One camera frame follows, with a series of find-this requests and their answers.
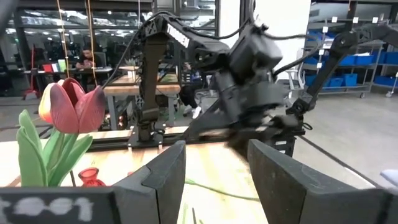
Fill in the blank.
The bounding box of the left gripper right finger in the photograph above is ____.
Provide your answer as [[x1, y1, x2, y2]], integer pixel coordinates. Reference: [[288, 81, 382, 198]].
[[247, 139, 389, 224]]

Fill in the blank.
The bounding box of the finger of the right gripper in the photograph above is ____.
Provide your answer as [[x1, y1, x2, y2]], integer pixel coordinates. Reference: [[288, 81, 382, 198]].
[[269, 114, 300, 138], [226, 124, 265, 159]]

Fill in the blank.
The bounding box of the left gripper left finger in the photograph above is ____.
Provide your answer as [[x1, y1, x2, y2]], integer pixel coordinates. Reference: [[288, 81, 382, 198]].
[[113, 139, 187, 224]]

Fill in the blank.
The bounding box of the dark red tulip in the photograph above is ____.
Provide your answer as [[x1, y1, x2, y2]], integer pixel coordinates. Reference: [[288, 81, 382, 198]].
[[17, 77, 106, 187]]

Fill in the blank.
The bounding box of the orange tulip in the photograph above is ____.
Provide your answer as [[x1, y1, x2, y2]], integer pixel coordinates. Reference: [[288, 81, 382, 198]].
[[38, 81, 54, 124]]

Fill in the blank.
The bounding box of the red glass vase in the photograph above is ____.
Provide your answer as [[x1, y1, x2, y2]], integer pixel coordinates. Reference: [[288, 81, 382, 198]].
[[77, 167, 107, 187]]

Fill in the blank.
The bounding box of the person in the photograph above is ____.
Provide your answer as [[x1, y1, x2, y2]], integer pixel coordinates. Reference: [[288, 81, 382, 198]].
[[75, 46, 103, 93], [179, 62, 203, 119]]

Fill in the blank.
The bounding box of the metal rack with blue bins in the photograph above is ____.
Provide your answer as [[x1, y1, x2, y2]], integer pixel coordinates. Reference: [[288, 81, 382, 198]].
[[303, 15, 398, 99]]

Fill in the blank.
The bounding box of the wooden workbench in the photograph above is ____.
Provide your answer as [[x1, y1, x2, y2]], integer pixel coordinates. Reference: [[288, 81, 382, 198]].
[[102, 73, 182, 131]]

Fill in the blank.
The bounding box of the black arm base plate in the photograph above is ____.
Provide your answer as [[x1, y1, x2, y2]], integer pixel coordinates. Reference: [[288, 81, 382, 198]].
[[127, 132, 167, 149]]

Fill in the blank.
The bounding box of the hanging tan cord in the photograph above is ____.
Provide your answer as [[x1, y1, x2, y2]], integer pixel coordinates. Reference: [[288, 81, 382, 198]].
[[85, 0, 98, 88], [55, 0, 71, 78]]

